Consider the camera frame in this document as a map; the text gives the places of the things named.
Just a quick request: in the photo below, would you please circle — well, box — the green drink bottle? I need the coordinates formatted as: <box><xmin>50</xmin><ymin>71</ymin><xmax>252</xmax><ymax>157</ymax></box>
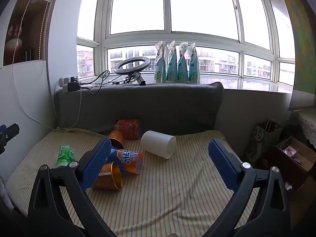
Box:
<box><xmin>55</xmin><ymin>145</ymin><xmax>76</xmax><ymax>169</ymax></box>

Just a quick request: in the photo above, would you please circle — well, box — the teal refill pouch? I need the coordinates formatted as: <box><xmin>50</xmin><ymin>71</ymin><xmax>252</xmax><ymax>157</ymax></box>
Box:
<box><xmin>155</xmin><ymin>41</ymin><xmax>166</xmax><ymax>83</ymax></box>
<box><xmin>166</xmin><ymin>41</ymin><xmax>178</xmax><ymax>83</ymax></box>
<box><xmin>177</xmin><ymin>42</ymin><xmax>189</xmax><ymax>83</ymax></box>
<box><xmin>188</xmin><ymin>42</ymin><xmax>200</xmax><ymax>84</ymax></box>

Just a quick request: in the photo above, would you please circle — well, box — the white red vase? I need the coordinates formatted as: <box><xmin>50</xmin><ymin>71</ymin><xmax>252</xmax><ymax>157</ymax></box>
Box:
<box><xmin>5</xmin><ymin>17</ymin><xmax>24</xmax><ymax>63</ymax></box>

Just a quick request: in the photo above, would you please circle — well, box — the grey padded headboard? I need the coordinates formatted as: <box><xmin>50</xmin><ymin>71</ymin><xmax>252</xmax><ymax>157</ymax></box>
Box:
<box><xmin>54</xmin><ymin>82</ymin><xmax>225</xmax><ymax>136</ymax></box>

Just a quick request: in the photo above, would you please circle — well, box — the orange blue printed cup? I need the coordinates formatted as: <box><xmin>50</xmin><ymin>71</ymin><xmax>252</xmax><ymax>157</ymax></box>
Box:
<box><xmin>109</xmin><ymin>147</ymin><xmax>144</xmax><ymax>174</ymax></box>

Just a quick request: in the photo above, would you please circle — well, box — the wooden shelf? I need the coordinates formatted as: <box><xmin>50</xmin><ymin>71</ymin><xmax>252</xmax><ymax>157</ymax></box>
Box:
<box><xmin>2</xmin><ymin>0</ymin><xmax>62</xmax><ymax>67</ymax></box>

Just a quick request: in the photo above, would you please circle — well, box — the lace cloth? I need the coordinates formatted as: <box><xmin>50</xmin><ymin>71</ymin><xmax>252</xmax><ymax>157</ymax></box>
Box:
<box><xmin>288</xmin><ymin>90</ymin><xmax>316</xmax><ymax>151</ymax></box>

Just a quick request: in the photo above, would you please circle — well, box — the white power strip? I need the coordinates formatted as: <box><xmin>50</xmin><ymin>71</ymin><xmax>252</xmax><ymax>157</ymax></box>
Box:
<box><xmin>58</xmin><ymin>76</ymin><xmax>74</xmax><ymax>93</ymax></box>

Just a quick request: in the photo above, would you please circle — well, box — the striped bed sheet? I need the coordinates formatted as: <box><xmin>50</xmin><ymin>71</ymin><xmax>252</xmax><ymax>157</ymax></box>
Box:
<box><xmin>5</xmin><ymin>128</ymin><xmax>260</xmax><ymax>237</ymax></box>

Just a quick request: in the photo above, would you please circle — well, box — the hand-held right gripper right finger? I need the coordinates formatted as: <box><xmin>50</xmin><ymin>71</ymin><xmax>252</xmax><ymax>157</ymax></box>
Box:
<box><xmin>202</xmin><ymin>139</ymin><xmax>291</xmax><ymax>237</ymax></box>

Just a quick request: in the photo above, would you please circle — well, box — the large orange metallic cup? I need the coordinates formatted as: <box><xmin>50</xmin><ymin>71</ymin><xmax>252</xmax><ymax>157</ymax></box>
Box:
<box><xmin>92</xmin><ymin>162</ymin><xmax>123</xmax><ymax>190</ymax></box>

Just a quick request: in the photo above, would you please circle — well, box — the small orange metallic cup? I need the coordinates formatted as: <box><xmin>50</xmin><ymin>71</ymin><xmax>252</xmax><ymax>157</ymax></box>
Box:
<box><xmin>108</xmin><ymin>130</ymin><xmax>124</xmax><ymax>150</ymax></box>

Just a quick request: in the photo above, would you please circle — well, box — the white cup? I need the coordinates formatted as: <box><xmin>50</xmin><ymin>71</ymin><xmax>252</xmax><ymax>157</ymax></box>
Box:
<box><xmin>141</xmin><ymin>130</ymin><xmax>177</xmax><ymax>159</ymax></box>

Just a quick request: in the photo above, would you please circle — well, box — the black cable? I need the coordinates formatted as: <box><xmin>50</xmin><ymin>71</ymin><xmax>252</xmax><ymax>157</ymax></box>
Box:
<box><xmin>79</xmin><ymin>70</ymin><xmax>141</xmax><ymax>94</ymax></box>

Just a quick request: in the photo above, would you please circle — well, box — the orange carton box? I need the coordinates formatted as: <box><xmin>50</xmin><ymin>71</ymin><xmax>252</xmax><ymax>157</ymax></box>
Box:
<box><xmin>115</xmin><ymin>119</ymin><xmax>142</xmax><ymax>140</ymax></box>

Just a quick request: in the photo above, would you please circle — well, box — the paper shopping bag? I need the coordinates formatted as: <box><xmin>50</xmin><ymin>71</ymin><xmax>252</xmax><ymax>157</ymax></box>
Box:
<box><xmin>245</xmin><ymin>120</ymin><xmax>283</xmax><ymax>165</ymax></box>

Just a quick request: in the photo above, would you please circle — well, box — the white cable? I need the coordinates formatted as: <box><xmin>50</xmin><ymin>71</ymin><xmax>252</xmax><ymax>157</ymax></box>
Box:
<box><xmin>12</xmin><ymin>0</ymin><xmax>82</xmax><ymax>131</ymax></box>

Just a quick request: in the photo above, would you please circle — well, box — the ring light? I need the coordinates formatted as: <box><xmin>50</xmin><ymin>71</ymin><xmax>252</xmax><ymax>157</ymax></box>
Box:
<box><xmin>114</xmin><ymin>56</ymin><xmax>151</xmax><ymax>86</ymax></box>

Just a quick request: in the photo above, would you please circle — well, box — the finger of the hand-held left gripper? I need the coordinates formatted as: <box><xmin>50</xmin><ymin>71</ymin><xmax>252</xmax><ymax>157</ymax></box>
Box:
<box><xmin>0</xmin><ymin>123</ymin><xmax>20</xmax><ymax>155</ymax></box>

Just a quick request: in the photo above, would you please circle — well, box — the white window frame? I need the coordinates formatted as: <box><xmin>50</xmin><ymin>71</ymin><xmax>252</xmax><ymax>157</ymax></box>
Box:
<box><xmin>76</xmin><ymin>0</ymin><xmax>295</xmax><ymax>94</ymax></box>

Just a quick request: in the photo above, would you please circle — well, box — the brown cardboard box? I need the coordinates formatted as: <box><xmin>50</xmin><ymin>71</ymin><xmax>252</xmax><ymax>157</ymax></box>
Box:
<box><xmin>268</xmin><ymin>136</ymin><xmax>316</xmax><ymax>192</ymax></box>

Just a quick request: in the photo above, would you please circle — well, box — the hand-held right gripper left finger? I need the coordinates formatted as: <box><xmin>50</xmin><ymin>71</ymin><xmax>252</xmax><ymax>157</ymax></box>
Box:
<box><xmin>27</xmin><ymin>138</ymin><xmax>116</xmax><ymax>237</ymax></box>

